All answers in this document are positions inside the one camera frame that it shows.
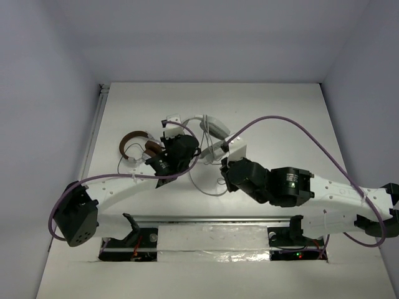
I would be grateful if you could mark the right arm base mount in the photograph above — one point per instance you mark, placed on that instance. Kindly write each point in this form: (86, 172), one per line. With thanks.
(287, 243)

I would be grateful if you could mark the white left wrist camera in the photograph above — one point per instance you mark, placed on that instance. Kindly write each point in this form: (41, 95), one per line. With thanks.
(171, 128)

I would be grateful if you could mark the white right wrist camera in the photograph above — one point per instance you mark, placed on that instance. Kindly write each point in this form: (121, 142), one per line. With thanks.
(235, 149)

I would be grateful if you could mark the aluminium rail front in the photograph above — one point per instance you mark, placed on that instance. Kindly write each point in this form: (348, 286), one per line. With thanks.
(209, 219)

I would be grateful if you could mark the aluminium rail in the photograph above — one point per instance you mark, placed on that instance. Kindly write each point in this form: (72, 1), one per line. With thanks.
(209, 219)
(94, 129)

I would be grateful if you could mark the aluminium rail left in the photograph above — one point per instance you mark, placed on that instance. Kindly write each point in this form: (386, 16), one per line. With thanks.
(94, 129)

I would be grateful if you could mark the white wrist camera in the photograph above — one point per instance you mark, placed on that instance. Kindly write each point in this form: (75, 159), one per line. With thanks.
(235, 149)
(171, 128)

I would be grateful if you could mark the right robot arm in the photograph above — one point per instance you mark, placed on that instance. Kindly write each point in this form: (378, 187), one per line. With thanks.
(327, 207)

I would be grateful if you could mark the brown over-ear headphones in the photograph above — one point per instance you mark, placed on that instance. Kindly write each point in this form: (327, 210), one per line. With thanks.
(137, 144)

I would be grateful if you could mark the white over-ear headphones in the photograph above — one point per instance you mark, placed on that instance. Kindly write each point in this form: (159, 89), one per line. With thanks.
(215, 132)

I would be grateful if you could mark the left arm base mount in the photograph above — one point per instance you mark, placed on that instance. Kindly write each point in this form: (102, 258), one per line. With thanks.
(139, 245)

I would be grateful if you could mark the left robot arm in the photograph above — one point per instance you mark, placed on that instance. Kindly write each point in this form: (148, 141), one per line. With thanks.
(79, 212)

